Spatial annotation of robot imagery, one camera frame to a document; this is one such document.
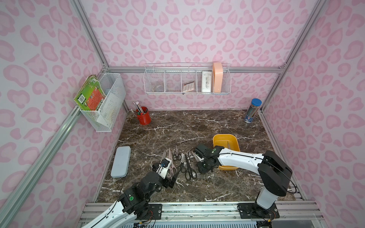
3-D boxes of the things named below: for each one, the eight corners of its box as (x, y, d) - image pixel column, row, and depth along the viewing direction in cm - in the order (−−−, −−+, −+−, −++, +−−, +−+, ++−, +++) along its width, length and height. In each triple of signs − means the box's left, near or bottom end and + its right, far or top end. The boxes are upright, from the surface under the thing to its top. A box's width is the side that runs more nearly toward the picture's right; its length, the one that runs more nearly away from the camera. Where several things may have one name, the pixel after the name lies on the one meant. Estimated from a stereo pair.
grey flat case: (111, 178, 87) (109, 176, 85) (118, 148, 100) (117, 146, 98) (126, 176, 87) (125, 175, 85) (131, 147, 101) (130, 145, 99)
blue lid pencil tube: (244, 123, 113) (253, 104, 98) (242, 117, 118) (251, 98, 102) (253, 123, 113) (263, 104, 98) (250, 117, 118) (260, 98, 102)
